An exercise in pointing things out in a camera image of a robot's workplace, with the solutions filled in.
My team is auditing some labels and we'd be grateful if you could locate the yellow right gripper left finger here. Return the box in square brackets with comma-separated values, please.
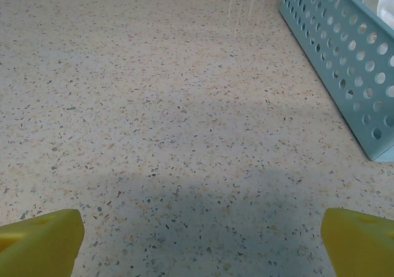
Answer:
[0, 208, 86, 277]

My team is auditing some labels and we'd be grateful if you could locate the light blue perforated basket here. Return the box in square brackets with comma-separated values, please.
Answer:
[279, 0, 394, 163]

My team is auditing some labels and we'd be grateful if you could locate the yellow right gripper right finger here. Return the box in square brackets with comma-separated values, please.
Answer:
[320, 207, 394, 277]

